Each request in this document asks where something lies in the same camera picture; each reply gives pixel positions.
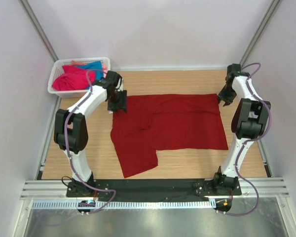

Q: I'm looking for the white plastic laundry basket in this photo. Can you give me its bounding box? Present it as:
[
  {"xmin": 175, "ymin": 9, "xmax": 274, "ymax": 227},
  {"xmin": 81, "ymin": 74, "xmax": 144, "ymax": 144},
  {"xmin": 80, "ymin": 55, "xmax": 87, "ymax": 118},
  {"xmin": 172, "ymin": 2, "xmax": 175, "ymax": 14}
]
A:
[{"xmin": 47, "ymin": 57, "xmax": 111, "ymax": 98}]

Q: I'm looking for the dark red t-shirt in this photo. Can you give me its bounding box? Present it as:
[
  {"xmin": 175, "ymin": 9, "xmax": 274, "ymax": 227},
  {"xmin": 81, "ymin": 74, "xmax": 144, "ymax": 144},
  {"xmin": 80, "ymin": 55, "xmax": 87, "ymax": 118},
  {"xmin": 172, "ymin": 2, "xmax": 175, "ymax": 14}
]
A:
[{"xmin": 111, "ymin": 94, "xmax": 228, "ymax": 178}]

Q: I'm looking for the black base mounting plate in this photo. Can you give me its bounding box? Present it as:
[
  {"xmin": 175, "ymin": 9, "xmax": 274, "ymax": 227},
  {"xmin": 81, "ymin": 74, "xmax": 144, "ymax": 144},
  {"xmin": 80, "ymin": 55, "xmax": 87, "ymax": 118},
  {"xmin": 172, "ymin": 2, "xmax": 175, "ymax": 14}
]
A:
[{"xmin": 66, "ymin": 178, "xmax": 242, "ymax": 202}]

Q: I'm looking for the blue shirt in basket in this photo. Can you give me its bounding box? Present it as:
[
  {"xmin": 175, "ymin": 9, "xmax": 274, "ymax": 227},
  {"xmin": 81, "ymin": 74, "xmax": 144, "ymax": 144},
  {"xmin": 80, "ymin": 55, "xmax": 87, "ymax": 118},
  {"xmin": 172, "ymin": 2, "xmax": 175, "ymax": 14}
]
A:
[{"xmin": 76, "ymin": 61, "xmax": 104, "ymax": 90}]

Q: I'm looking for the white slotted cable duct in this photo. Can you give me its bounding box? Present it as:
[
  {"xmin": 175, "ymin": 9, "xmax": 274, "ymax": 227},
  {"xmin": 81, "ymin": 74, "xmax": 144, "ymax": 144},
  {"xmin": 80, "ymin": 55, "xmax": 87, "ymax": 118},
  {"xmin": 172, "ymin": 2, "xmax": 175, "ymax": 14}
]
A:
[{"xmin": 32, "ymin": 199, "xmax": 216, "ymax": 210}]

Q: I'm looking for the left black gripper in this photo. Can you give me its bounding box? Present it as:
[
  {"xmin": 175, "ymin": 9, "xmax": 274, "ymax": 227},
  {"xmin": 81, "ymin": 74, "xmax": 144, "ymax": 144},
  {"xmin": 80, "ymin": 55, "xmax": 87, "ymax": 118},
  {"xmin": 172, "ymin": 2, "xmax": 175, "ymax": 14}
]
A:
[{"xmin": 109, "ymin": 90, "xmax": 127, "ymax": 114}]

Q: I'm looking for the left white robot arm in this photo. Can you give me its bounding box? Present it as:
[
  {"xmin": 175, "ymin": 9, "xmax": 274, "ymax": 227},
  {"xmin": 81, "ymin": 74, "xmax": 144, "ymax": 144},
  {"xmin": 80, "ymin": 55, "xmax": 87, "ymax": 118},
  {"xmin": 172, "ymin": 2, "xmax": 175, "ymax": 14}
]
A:
[{"xmin": 54, "ymin": 71, "xmax": 127, "ymax": 198}]

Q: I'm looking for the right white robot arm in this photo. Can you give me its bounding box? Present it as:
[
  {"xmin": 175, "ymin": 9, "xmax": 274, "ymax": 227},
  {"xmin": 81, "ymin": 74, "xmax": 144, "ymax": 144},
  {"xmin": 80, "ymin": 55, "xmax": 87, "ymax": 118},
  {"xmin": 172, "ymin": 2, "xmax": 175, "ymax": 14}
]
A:
[{"xmin": 212, "ymin": 64, "xmax": 271, "ymax": 196}]

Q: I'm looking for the aluminium frame rail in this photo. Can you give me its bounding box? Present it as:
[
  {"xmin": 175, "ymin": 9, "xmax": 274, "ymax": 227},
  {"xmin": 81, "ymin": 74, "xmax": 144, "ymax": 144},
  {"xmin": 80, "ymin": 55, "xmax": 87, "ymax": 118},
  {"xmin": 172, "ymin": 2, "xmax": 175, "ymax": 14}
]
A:
[{"xmin": 21, "ymin": 177, "xmax": 290, "ymax": 199}]

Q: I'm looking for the crimson shirt in basket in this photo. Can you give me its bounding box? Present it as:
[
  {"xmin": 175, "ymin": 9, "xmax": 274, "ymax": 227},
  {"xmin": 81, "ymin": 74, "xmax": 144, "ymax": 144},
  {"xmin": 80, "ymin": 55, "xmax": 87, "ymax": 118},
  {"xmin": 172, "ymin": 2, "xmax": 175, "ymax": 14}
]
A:
[{"xmin": 51, "ymin": 65, "xmax": 95, "ymax": 91}]

